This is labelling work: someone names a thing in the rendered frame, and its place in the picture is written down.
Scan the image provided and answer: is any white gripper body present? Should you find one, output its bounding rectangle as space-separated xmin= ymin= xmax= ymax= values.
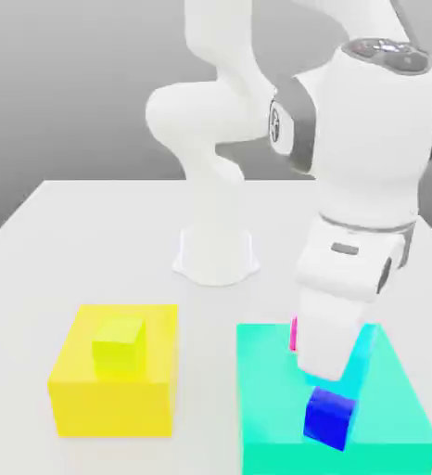
xmin=296 ymin=284 xmax=366 ymax=382

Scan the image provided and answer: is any small pink cube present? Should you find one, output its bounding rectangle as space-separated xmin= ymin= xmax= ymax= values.
xmin=288 ymin=315 xmax=299 ymax=353

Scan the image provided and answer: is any small blue cube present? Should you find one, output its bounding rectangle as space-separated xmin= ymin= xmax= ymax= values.
xmin=302 ymin=385 xmax=359 ymax=453

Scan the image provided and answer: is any small yellow-green cube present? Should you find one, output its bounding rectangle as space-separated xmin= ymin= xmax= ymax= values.
xmin=91 ymin=315 xmax=147 ymax=382

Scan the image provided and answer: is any large turquoise box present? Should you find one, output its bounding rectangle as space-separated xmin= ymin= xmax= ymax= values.
xmin=235 ymin=322 xmax=432 ymax=475

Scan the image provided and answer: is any large yellow box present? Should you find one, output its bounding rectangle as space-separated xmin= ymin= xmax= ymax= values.
xmin=47 ymin=303 xmax=179 ymax=440

